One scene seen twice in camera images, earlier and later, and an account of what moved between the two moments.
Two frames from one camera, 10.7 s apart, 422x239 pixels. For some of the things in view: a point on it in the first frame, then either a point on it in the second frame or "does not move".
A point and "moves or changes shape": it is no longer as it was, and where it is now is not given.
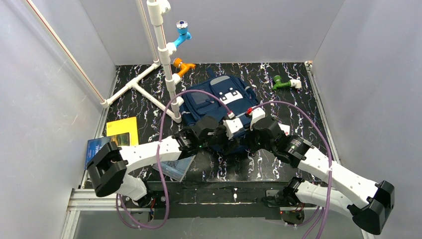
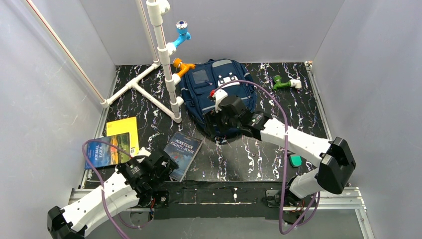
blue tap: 182,29 does not move
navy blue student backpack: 222,101 moves or changes shape
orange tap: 177,63 does not move
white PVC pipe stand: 156,10 does not move
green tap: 279,84 does not move
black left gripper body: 219,136 -> 163,163
